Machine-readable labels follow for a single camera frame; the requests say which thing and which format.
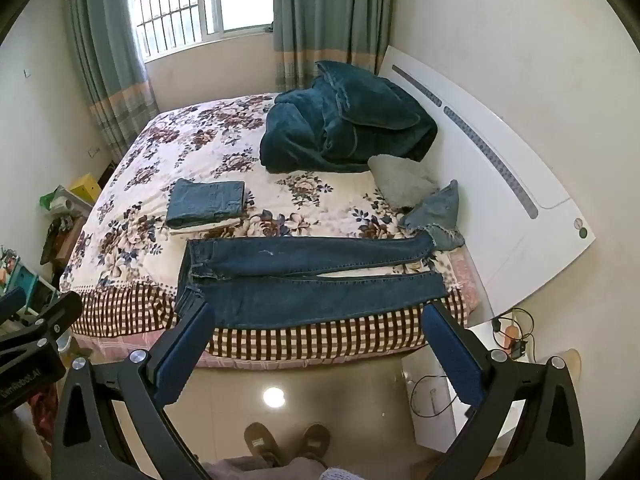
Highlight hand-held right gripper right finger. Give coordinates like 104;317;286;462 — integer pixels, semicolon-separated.
421;301;587;480

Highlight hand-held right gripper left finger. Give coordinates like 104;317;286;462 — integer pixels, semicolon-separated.
51;301;217;480

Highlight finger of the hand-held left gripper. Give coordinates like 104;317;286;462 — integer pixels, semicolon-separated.
0;291;84;358

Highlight dark blue denim pants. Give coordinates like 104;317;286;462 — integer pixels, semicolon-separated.
175;232;448;330

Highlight teal and white rack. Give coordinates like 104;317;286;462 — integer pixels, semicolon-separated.
0;245;58;331

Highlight white nightstand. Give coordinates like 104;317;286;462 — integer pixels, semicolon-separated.
400;320;537;456

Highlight cluttered side shelf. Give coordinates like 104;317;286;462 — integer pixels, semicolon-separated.
40;215;77;267

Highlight person's left shoe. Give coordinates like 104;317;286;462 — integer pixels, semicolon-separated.
243;422;284;467

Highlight yellow box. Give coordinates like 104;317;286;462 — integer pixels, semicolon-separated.
69;172;103;206

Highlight person's trousers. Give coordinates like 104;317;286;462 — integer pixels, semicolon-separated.
204;455;352;480

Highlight white headboard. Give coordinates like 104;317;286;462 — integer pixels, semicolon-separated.
377;45;597;313

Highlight frayed light denim garment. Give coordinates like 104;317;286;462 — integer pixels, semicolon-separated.
397;180;467;252

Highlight folded blue jeans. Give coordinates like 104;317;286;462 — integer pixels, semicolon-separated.
165;179;246;230

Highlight grey pillow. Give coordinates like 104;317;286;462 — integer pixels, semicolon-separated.
367;154;443;208

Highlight grey-green striped curtain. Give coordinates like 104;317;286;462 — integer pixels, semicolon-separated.
272;0;398;92
62;0;161;161

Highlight teal plush blanket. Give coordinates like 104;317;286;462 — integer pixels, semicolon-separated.
259;60;439;175

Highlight black cable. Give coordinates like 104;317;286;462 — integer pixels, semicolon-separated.
410;374;459;419

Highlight black charger with cable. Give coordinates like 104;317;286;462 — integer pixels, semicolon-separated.
491;307;537;361

